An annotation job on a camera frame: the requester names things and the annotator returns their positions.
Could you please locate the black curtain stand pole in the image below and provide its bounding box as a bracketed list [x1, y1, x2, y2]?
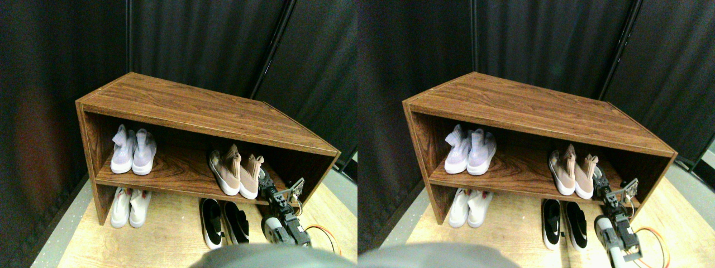
[598, 0, 643, 101]
[470, 0, 478, 76]
[250, 0, 297, 100]
[126, 0, 134, 76]

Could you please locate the brown shoe rack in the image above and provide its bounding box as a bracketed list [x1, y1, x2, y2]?
[402, 72, 678, 226]
[75, 72, 341, 226]

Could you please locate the orange wire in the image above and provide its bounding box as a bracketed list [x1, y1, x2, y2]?
[304, 224, 342, 256]
[634, 226, 671, 268]

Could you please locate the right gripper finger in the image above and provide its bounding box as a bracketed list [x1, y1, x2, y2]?
[592, 166, 611, 194]
[258, 167, 276, 194]

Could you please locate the pale purple shoe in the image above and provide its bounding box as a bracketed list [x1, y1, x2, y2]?
[445, 124, 473, 174]
[466, 128, 497, 176]
[110, 124, 136, 174]
[132, 128, 158, 176]

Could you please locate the black curtain stand foot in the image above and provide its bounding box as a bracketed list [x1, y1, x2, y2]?
[335, 150, 358, 175]
[673, 140, 715, 172]

